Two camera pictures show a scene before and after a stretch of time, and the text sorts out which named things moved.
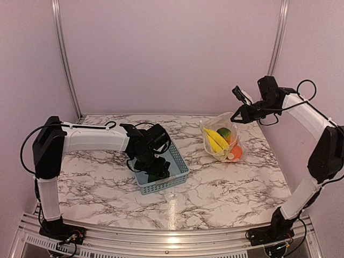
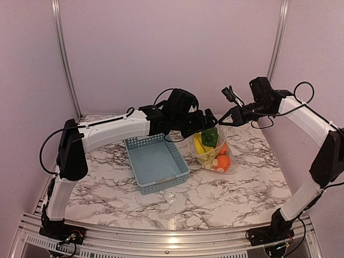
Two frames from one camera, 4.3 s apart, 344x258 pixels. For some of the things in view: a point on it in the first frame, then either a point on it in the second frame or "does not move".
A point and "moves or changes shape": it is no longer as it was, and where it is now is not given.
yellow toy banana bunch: (216, 143) to (200, 147)
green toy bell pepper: (152, 178) to (209, 137)
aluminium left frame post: (56, 8) does not move
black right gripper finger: (240, 109) to (229, 112)
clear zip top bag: (221, 138) moves or changes shape
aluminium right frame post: (282, 20) does not move
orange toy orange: (237, 151) to (224, 162)
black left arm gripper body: (148, 164) to (187, 126)
